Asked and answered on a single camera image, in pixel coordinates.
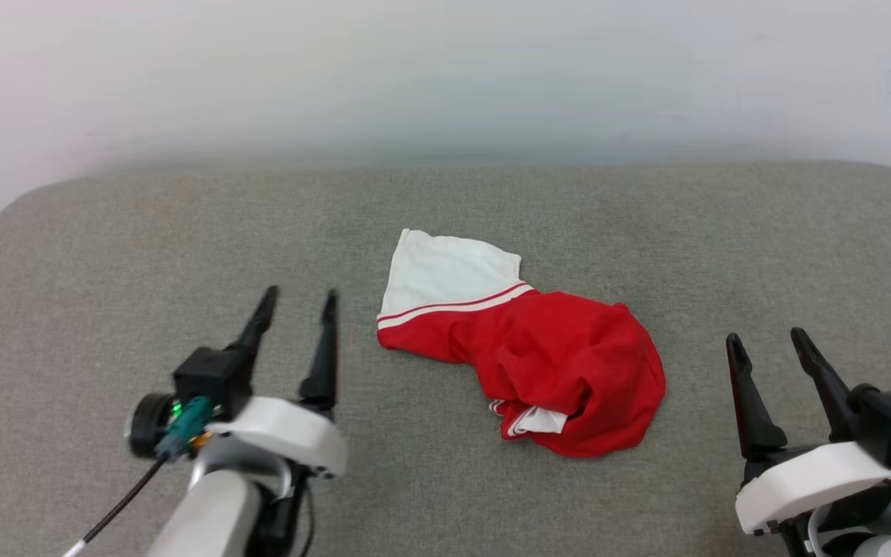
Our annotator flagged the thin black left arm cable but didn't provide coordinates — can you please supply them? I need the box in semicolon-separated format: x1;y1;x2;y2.
63;456;169;557

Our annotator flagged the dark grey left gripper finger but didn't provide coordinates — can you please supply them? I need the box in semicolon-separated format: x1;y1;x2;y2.
230;285;280;354
298;289;339;423

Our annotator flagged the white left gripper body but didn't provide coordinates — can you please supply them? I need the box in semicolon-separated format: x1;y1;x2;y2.
206;396;348;479

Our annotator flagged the grey fabric sofa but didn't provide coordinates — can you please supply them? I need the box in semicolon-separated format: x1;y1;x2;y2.
0;160;891;557

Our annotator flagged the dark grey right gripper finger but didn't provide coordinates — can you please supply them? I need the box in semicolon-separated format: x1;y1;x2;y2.
726;333;788;462
791;328;857;444

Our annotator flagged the red and white garment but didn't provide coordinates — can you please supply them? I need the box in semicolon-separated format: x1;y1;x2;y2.
376;228;667;459

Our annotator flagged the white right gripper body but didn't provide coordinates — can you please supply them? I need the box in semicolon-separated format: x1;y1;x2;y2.
736;441;891;537

